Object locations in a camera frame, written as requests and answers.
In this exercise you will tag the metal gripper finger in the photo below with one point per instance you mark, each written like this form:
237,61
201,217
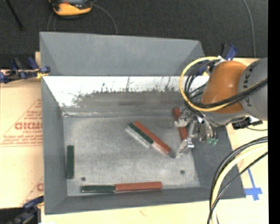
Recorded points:
183,119
185,146

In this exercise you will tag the black cylinder on white bracket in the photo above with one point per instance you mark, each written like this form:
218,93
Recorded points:
242,123

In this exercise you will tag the red-brown flat block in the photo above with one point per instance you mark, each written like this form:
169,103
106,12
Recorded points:
154,137
138,186
183,133

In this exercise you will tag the brown cardboard board red print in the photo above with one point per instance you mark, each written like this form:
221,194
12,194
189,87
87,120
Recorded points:
18,148

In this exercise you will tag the dark green flat block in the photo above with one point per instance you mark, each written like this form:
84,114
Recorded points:
70,161
98,189
140,132

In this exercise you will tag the grey metal bin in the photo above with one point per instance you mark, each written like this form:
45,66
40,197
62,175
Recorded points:
121,167

